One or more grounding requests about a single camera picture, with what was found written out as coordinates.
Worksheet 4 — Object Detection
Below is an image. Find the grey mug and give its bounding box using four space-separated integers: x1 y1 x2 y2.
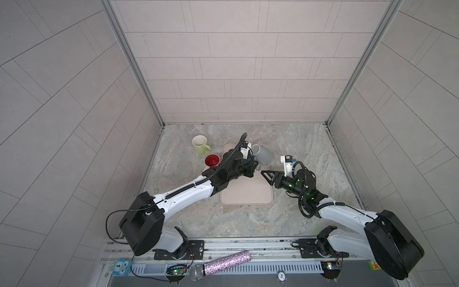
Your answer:
251 144 274 166

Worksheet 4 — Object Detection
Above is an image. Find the white mug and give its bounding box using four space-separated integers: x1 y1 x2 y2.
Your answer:
204 154 221 168

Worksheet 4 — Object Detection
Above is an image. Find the light green mug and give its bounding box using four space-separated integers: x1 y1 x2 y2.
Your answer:
192 135 211 155

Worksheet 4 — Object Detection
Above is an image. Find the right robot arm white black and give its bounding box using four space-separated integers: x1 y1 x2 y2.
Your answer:
261 170 425 280

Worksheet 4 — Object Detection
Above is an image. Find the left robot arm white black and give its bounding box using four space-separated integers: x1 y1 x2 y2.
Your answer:
119 149 259 258

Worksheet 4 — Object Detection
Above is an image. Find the beige rectangular tray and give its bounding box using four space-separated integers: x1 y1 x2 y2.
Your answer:
219 143 274 206

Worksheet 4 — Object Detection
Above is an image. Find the right circuit board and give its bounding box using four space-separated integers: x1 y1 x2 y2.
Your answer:
320 261 341 280

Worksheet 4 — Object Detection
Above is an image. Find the circuit board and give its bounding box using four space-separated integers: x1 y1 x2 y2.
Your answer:
320 261 341 280
166 264 187 276

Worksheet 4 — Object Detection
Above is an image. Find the yellow sticker red mark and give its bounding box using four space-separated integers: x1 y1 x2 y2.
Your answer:
368 261 381 271

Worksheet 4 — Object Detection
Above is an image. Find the left circuit board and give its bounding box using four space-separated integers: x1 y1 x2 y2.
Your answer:
166 264 187 276

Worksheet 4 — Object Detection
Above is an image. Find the blue owl figure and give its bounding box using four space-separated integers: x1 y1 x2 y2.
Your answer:
112 258 132 277

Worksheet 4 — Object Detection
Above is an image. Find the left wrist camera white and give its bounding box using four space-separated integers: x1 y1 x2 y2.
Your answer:
240 141 252 160

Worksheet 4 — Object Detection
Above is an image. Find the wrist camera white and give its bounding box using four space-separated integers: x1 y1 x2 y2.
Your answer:
240 141 252 160
280 155 296 177

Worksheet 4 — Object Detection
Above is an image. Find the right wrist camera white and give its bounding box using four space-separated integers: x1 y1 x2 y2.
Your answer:
280 155 296 177

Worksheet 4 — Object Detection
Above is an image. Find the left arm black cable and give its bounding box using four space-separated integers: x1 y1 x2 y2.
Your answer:
104 132 249 245

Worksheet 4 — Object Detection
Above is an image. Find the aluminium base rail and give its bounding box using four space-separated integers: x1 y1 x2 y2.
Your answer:
100 230 373 263

